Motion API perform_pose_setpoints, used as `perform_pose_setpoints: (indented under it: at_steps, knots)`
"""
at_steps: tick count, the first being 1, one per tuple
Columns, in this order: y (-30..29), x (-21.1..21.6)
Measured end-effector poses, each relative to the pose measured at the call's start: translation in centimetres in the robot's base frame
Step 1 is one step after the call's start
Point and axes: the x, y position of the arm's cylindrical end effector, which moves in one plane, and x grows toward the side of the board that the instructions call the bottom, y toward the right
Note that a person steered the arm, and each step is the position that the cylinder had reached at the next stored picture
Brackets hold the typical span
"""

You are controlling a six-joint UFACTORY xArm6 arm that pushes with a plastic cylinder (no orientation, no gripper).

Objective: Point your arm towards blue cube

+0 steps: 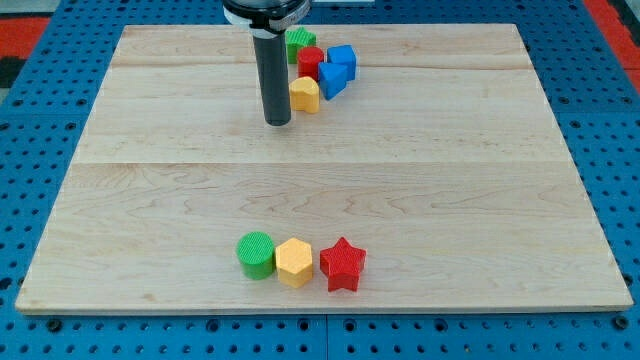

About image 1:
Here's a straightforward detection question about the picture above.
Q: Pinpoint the black cylindrical pointer rod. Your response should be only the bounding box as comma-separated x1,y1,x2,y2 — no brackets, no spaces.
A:
250,29,291,126

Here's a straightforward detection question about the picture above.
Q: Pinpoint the yellow heart block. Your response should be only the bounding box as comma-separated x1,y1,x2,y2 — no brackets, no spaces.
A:
289,76,320,114

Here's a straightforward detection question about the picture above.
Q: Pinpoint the light wooden board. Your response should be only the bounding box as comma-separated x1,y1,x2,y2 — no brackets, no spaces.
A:
15,24,633,315

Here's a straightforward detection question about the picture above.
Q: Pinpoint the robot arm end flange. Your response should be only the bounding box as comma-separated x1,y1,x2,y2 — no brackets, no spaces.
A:
222,0,311,34

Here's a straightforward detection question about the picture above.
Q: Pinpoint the green cylinder block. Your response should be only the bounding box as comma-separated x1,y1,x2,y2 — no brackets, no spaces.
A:
236,231,275,280

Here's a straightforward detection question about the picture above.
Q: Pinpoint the blue triangle block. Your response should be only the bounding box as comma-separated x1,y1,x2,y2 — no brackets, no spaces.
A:
318,62,348,101

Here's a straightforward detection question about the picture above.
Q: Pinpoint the green star block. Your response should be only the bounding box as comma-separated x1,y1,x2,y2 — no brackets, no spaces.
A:
285,27,317,64

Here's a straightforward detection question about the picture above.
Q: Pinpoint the blue cube block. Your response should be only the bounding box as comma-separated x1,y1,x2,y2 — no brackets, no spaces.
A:
327,44,357,81

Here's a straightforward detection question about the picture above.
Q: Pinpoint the yellow hexagon block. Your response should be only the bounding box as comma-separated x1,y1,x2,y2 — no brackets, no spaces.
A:
275,238,313,288

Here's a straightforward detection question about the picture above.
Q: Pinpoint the red star block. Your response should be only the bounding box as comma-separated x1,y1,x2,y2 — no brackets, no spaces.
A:
320,237,367,292

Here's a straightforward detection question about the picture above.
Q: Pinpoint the red cylinder block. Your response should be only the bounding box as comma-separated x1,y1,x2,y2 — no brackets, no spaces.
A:
297,46,325,81

